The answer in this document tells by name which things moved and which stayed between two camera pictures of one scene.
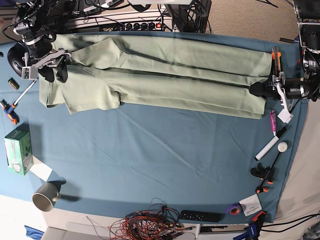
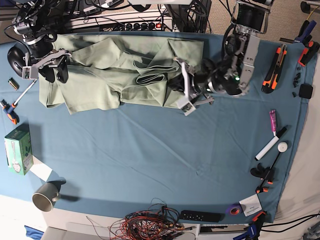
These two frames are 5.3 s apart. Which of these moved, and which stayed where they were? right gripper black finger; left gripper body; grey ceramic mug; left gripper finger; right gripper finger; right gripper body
Moved: left gripper finger; left gripper body
Stayed: right gripper finger; right gripper black finger; right gripper body; grey ceramic mug
